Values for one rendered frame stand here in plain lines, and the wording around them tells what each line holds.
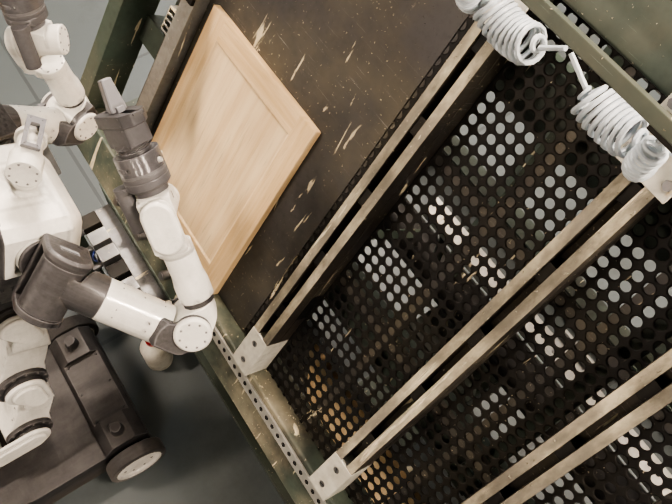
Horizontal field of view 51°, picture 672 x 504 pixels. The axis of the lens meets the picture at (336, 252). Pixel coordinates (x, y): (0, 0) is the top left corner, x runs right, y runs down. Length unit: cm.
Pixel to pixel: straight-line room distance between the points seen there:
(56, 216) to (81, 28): 232
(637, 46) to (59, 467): 212
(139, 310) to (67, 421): 119
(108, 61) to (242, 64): 56
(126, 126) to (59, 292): 35
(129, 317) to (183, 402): 128
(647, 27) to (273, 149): 86
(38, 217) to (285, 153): 53
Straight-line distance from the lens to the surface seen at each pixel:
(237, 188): 174
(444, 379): 135
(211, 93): 180
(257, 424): 181
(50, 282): 145
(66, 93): 185
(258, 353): 169
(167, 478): 267
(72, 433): 260
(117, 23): 209
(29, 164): 147
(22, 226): 151
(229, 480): 264
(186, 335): 147
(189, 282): 145
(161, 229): 138
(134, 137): 134
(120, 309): 146
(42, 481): 259
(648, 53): 109
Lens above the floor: 259
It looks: 62 degrees down
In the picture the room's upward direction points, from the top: 6 degrees clockwise
